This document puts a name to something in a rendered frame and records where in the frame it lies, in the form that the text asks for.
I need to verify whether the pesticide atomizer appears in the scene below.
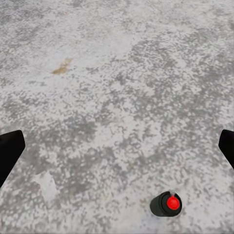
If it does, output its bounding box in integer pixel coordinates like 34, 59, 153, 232
150, 189, 182, 217

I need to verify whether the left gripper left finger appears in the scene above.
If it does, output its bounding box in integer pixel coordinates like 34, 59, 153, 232
0, 130, 25, 188

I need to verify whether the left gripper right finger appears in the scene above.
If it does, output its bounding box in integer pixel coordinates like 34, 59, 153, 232
218, 130, 234, 169

